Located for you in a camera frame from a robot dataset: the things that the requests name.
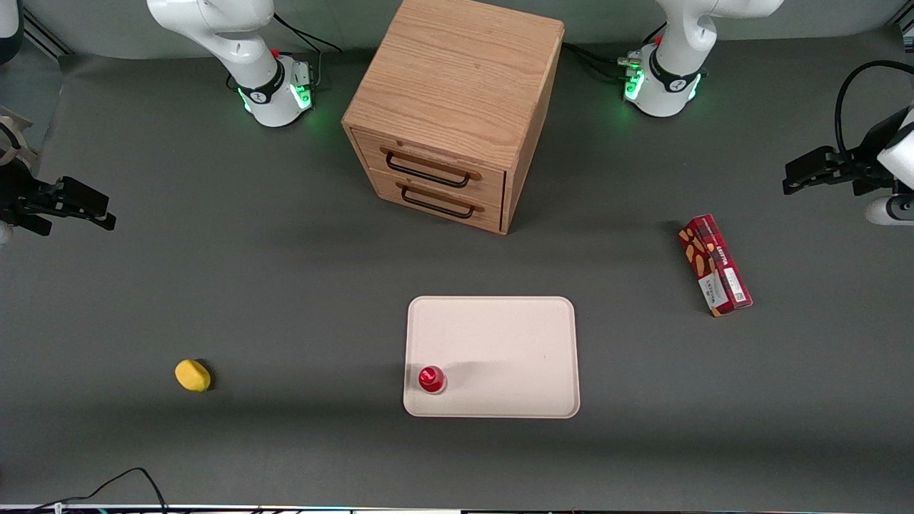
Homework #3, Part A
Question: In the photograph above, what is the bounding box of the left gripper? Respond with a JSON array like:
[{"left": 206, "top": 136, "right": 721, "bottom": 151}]
[{"left": 783, "top": 107, "right": 914, "bottom": 197}]

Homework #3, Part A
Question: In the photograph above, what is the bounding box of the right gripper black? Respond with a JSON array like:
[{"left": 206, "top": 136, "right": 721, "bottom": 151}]
[{"left": 0, "top": 166, "right": 116, "bottom": 236}]

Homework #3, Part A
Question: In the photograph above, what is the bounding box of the red cookie box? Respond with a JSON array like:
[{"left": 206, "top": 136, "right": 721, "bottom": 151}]
[{"left": 678, "top": 213, "right": 754, "bottom": 318}]

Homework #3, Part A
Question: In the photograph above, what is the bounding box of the beige plastic tray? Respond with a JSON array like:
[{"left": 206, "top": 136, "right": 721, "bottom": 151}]
[{"left": 403, "top": 296, "right": 581, "bottom": 420}]

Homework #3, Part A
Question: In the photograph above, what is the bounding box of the yellow sponge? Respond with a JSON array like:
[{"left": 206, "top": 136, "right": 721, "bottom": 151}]
[{"left": 174, "top": 359, "right": 212, "bottom": 393}]

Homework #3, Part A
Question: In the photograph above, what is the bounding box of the dark grey table mat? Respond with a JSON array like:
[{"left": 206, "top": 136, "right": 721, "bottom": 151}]
[{"left": 0, "top": 29, "right": 914, "bottom": 509}]

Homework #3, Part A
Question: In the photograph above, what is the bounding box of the wooden drawer front with notch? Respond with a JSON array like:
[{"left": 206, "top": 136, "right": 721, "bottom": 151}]
[{"left": 353, "top": 130, "right": 507, "bottom": 208}]

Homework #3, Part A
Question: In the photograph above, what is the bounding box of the plain wooden drawer front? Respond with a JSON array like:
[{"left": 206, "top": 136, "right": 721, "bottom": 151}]
[{"left": 367, "top": 169, "right": 505, "bottom": 233}]

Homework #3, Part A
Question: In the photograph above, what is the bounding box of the oak wooden drawer cabinet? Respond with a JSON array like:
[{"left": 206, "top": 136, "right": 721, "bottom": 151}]
[{"left": 341, "top": 0, "right": 566, "bottom": 236}]

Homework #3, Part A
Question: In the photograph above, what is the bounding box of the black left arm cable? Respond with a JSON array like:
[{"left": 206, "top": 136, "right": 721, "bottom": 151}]
[{"left": 834, "top": 60, "right": 914, "bottom": 166}]

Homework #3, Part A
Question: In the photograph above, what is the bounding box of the black left base cable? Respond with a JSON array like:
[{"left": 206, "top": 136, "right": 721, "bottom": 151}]
[
  {"left": 563, "top": 43, "right": 631, "bottom": 65},
  {"left": 570, "top": 56, "right": 629, "bottom": 82}
]

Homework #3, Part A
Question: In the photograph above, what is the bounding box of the black base cable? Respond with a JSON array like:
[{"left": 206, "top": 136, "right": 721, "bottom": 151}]
[
  {"left": 563, "top": 43, "right": 631, "bottom": 65},
  {"left": 570, "top": 56, "right": 629, "bottom": 82},
  {"left": 273, "top": 13, "right": 343, "bottom": 54}
]

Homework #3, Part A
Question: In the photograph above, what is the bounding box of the black cable at table edge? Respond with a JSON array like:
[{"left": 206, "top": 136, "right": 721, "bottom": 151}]
[{"left": 21, "top": 467, "right": 169, "bottom": 514}]

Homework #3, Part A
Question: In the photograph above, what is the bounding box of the black right base cable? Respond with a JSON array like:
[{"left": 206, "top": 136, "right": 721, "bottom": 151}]
[{"left": 273, "top": 13, "right": 343, "bottom": 54}]

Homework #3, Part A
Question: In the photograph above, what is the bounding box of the long black drawer handle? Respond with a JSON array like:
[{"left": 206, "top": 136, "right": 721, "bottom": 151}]
[{"left": 380, "top": 146, "right": 483, "bottom": 190}]

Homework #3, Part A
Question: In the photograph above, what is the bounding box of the short black drawer handle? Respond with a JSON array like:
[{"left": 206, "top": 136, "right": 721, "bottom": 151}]
[{"left": 396, "top": 181, "right": 486, "bottom": 220}]

